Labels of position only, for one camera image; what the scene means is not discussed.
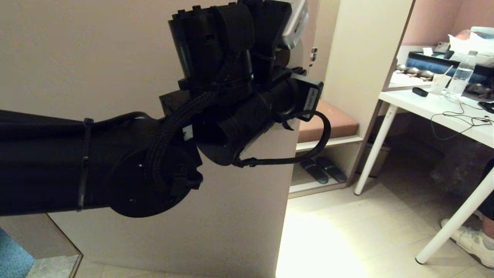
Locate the person in black trousers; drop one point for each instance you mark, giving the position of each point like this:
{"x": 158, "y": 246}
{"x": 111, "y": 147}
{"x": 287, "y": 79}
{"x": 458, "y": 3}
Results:
{"x": 488, "y": 193}

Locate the small black device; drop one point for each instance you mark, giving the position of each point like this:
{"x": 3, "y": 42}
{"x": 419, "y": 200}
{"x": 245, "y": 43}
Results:
{"x": 487, "y": 107}

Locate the beige room door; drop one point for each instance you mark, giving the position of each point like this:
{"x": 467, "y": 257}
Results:
{"x": 77, "y": 58}

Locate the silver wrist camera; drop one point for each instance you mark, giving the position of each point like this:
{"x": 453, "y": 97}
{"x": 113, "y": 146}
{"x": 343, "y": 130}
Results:
{"x": 295, "y": 23}

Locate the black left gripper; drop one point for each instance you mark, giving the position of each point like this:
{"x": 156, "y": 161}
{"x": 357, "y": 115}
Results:
{"x": 251, "y": 123}

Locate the clear plastic water bottle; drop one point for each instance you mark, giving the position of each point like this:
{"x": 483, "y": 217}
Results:
{"x": 462, "y": 79}

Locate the white paper cup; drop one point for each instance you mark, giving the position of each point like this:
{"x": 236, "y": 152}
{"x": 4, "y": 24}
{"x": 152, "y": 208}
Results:
{"x": 440, "y": 85}

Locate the brown waste bin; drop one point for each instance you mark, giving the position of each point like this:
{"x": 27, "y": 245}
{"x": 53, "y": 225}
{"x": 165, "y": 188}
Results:
{"x": 380, "y": 158}

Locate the white flat board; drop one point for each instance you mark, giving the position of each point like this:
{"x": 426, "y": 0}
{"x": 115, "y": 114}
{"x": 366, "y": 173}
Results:
{"x": 405, "y": 81}

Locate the dark blue long case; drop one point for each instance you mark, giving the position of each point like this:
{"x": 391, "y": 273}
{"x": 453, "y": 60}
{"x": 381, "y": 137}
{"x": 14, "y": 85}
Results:
{"x": 428, "y": 63}

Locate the grey plastic bag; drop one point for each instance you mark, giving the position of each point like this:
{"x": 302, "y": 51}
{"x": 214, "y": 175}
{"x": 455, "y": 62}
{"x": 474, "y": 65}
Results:
{"x": 455, "y": 170}

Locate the brown rounded object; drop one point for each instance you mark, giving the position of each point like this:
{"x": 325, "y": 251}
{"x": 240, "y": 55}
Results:
{"x": 403, "y": 70}
{"x": 424, "y": 74}

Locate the brown bench cushion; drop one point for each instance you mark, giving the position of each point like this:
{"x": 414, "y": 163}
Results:
{"x": 341, "y": 123}

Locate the dark grey slipper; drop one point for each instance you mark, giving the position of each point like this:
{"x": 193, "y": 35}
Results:
{"x": 316, "y": 172}
{"x": 335, "y": 172}

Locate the small black oblong object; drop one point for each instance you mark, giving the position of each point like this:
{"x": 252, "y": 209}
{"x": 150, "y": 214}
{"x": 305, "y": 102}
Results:
{"x": 420, "y": 92}

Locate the beige open shoe cabinet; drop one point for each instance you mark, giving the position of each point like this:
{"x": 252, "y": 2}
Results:
{"x": 359, "y": 58}

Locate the small white tag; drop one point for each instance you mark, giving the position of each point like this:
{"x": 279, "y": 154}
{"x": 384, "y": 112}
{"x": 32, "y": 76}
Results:
{"x": 427, "y": 52}

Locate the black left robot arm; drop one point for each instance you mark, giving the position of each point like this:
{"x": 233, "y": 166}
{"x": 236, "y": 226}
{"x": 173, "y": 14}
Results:
{"x": 46, "y": 162}

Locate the white table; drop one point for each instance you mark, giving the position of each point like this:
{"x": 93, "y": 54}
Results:
{"x": 413, "y": 104}

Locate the white sneaker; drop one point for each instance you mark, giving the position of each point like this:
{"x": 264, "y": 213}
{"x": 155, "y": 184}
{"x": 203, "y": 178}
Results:
{"x": 467, "y": 241}

